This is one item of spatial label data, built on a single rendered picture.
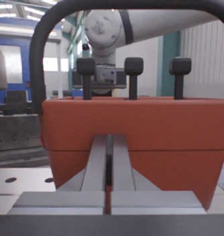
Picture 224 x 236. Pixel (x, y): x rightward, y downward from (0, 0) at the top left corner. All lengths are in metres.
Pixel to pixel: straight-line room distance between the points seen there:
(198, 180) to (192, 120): 0.06
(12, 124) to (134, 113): 1.14
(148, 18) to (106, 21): 0.10
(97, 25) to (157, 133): 0.33
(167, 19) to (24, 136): 1.06
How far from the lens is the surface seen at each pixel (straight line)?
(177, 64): 0.22
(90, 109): 0.15
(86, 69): 0.20
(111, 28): 0.44
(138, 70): 0.21
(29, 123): 1.25
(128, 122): 0.16
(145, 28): 0.48
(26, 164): 1.34
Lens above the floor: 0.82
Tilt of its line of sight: 8 degrees down
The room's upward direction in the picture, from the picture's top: straight up
